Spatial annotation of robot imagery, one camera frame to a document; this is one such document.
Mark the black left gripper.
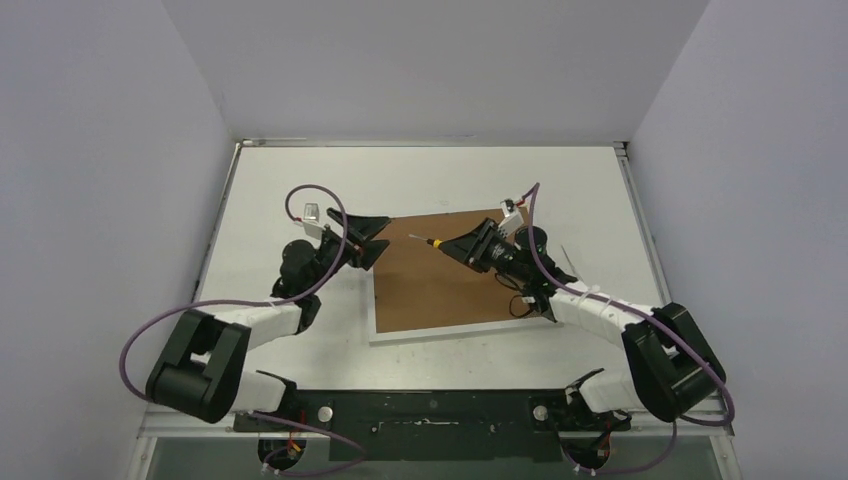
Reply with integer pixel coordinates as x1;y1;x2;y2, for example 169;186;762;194
308;210;391;294

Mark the yellow handle screwdriver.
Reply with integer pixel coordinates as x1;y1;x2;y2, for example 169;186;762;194
408;234;443;249

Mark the white picture frame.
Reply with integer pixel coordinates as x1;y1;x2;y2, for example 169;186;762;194
367;208;556;346

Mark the clear handle screwdriver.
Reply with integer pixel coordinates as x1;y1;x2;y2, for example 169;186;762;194
560;245;583;281

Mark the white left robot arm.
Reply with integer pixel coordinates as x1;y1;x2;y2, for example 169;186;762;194
144;205;391;431

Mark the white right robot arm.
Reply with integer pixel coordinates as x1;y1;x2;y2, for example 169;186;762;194
427;218;735;429

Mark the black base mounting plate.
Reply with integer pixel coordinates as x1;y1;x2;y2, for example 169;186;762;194
233;389;631;462

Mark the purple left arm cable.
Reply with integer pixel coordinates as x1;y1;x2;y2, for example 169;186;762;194
117;184;367;480

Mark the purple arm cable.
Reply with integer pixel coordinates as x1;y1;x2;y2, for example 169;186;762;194
117;184;367;480
506;182;737;477

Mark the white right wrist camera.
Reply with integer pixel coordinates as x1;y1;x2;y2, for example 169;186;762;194
498;198;524;237

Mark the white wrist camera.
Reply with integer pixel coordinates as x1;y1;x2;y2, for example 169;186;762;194
498;198;524;237
296;203;325;240

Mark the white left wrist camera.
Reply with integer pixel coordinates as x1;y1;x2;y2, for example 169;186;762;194
296;203;325;240

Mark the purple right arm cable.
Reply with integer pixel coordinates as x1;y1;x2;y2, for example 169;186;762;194
506;182;737;477

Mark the aluminium table front rail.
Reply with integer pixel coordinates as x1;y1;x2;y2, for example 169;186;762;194
137;390;735;440

